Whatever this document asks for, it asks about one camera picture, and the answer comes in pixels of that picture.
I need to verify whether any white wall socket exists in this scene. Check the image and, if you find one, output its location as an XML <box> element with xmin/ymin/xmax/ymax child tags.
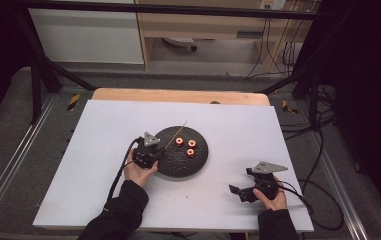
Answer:
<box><xmin>258</xmin><ymin>0</ymin><xmax>287</xmax><ymax>11</ymax></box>

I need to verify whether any black metal frame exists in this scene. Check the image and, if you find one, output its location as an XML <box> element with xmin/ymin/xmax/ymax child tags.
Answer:
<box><xmin>11</xmin><ymin>0</ymin><xmax>339</xmax><ymax>126</ymax></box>

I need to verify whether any white board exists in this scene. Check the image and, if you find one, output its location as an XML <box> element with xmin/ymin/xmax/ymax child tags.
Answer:
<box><xmin>32</xmin><ymin>99</ymin><xmax>315</xmax><ymax>233</ymax></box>

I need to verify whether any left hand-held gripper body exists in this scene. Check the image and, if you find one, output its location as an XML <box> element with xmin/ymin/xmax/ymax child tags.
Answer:
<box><xmin>131</xmin><ymin>131</ymin><xmax>166</xmax><ymax>170</ymax></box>

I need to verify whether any person's left hand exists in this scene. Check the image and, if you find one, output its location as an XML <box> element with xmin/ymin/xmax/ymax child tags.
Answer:
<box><xmin>123</xmin><ymin>147</ymin><xmax>160</xmax><ymax>189</ymax></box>

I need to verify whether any office chair base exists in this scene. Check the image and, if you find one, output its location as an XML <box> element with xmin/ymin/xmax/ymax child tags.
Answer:
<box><xmin>162</xmin><ymin>36</ymin><xmax>199</xmax><ymax>52</ymax></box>

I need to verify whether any aluminium floor rail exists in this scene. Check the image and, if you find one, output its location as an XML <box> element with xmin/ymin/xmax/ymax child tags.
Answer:
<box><xmin>0</xmin><ymin>94</ymin><xmax>58</xmax><ymax>219</ymax></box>
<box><xmin>306</xmin><ymin>131</ymin><xmax>370</xmax><ymax>240</ymax></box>

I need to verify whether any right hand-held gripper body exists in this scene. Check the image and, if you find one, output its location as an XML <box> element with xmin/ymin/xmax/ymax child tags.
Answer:
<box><xmin>250</xmin><ymin>161</ymin><xmax>289</xmax><ymax>202</ymax></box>

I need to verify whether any black round plate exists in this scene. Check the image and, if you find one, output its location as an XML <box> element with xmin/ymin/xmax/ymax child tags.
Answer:
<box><xmin>152</xmin><ymin>125</ymin><xmax>210</xmax><ymax>179</ymax></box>

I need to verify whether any white cabinet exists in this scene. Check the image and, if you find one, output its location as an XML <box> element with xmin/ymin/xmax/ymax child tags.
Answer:
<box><xmin>28</xmin><ymin>0</ymin><xmax>145</xmax><ymax>65</ymax></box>

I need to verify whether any light wooden desk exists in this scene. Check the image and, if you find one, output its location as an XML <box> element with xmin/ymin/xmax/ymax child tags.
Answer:
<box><xmin>134</xmin><ymin>0</ymin><xmax>319</xmax><ymax>72</ymax></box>

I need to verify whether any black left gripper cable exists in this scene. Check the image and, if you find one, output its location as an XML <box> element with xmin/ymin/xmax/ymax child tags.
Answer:
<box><xmin>106</xmin><ymin>136</ymin><xmax>145</xmax><ymax>202</ymax></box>

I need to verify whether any wooden table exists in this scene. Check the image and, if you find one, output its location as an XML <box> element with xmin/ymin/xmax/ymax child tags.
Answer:
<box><xmin>91</xmin><ymin>87</ymin><xmax>271</xmax><ymax>107</ymax></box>

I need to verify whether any yellow black floor tape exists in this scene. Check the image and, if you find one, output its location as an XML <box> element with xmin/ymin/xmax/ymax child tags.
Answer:
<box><xmin>66</xmin><ymin>93</ymin><xmax>81</xmax><ymax>113</ymax></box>
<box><xmin>281</xmin><ymin>99</ymin><xmax>300</xmax><ymax>115</ymax></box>

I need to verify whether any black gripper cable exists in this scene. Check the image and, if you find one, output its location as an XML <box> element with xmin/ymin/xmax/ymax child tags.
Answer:
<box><xmin>277</xmin><ymin>179</ymin><xmax>346</xmax><ymax>232</ymax></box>
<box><xmin>106</xmin><ymin>136</ymin><xmax>145</xmax><ymax>202</ymax></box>

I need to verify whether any bundle of black floor cables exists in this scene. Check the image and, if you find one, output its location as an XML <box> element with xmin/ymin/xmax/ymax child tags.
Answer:
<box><xmin>244</xmin><ymin>16</ymin><xmax>337</xmax><ymax>141</ymax></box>

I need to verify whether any person's right hand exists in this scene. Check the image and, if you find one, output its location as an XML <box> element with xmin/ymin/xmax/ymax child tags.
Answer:
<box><xmin>252</xmin><ymin>177</ymin><xmax>288</xmax><ymax>212</ymax></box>

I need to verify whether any thin wooden skewer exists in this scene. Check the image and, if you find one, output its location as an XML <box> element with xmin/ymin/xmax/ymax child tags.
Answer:
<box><xmin>163</xmin><ymin>120</ymin><xmax>189</xmax><ymax>152</ymax></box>

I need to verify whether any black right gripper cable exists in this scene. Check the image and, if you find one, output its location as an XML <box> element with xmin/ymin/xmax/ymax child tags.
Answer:
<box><xmin>277</xmin><ymin>179</ymin><xmax>346</xmax><ymax>232</ymax></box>

